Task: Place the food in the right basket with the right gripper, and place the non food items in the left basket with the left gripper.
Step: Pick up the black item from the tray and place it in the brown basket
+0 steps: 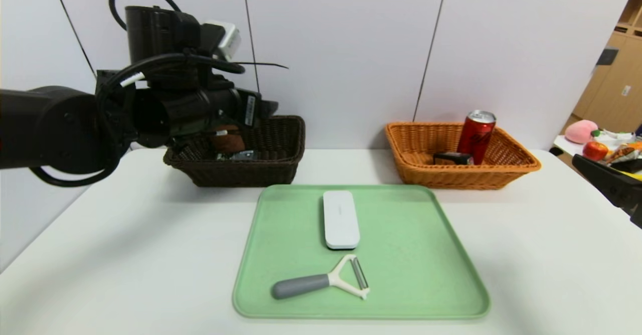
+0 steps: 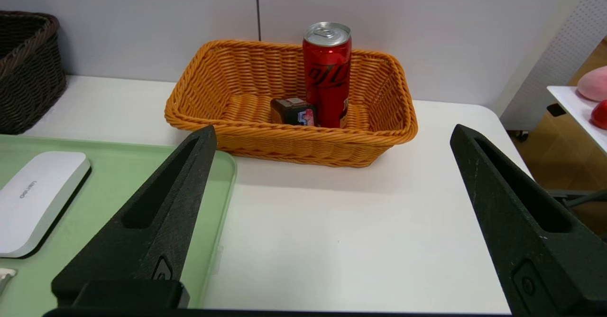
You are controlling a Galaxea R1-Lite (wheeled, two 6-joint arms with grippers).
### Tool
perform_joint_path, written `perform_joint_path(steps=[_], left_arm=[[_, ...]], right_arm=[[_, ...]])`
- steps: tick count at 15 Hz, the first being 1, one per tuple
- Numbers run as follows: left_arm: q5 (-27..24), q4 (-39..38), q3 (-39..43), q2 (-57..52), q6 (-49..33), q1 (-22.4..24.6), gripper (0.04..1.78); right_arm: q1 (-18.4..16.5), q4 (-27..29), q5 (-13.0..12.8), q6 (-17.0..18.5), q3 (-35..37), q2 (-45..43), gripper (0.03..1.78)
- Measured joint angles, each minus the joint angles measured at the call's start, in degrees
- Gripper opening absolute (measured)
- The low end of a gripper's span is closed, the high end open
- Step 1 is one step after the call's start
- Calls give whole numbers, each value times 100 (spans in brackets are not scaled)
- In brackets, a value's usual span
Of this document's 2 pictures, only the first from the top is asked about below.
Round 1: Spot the pink peach plush toy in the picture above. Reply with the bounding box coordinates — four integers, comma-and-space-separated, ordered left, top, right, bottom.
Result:
564, 120, 599, 144

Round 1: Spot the dark brown wicker basket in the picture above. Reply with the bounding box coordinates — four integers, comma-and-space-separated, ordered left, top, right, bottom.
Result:
164, 116, 306, 188

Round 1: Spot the wooden cabinet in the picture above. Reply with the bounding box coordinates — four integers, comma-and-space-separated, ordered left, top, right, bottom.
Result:
571, 0, 642, 135

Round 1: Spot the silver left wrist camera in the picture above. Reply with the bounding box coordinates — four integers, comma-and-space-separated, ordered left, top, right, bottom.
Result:
201, 20, 242, 64

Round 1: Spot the black pump bottle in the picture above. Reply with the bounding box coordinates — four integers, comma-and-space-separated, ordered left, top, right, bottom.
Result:
217, 149, 259, 161

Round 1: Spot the thin black cable tie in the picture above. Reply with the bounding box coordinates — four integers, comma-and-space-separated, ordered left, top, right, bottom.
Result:
240, 61, 289, 70

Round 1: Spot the black chewing gum box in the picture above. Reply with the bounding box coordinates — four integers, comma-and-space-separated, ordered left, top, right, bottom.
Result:
433, 151, 474, 166

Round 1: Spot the colourful snack bag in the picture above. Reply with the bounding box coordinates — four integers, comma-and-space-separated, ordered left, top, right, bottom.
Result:
604, 142, 642, 166

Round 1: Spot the light green plastic tray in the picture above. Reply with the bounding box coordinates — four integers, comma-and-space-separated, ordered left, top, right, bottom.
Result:
233, 184, 490, 319

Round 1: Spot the white side table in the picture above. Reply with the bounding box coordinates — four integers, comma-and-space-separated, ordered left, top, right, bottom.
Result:
552, 133, 642, 198

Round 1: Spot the red apple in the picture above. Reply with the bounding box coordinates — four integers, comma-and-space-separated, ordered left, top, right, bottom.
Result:
583, 141, 608, 161

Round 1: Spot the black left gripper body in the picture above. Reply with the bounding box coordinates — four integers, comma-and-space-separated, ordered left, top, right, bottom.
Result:
199, 87, 262, 130

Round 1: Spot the white peeler grey handle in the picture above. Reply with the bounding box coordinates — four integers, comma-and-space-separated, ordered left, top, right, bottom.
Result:
271, 253, 371, 299

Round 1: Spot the red soda can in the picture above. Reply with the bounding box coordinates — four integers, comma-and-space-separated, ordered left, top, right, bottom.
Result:
456, 110, 497, 165

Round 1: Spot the orange wicker basket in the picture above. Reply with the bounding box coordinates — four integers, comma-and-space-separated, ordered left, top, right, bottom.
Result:
384, 122, 541, 191

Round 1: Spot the white rectangular case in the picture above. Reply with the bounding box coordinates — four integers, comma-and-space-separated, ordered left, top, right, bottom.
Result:
323, 190, 361, 250

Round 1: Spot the brown towel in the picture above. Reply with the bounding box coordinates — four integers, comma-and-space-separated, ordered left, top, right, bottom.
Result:
210, 123, 246, 155

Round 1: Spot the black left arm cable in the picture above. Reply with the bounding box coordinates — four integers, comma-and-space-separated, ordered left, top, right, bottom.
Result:
95, 0, 246, 106

